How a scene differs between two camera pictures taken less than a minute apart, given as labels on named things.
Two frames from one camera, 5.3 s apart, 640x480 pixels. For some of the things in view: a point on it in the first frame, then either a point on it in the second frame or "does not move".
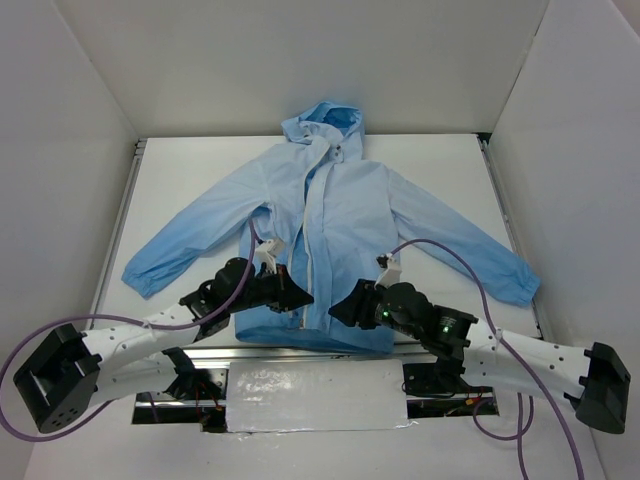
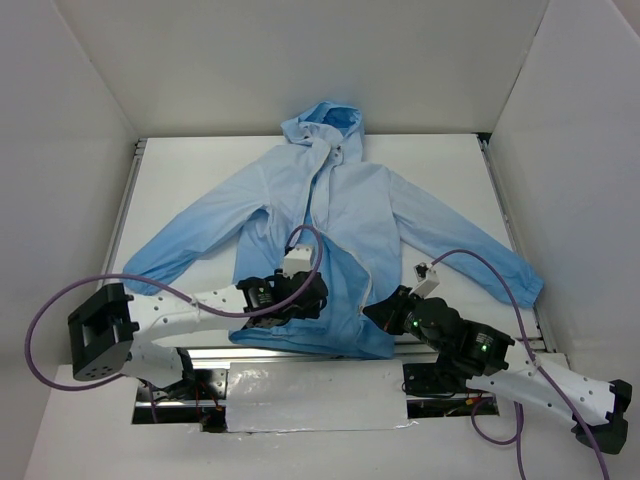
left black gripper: (279, 288) -> (310, 292)
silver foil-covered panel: (315, 395) does not move
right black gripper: (365, 304) -> (396, 304)
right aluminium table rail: (488, 148) does not move
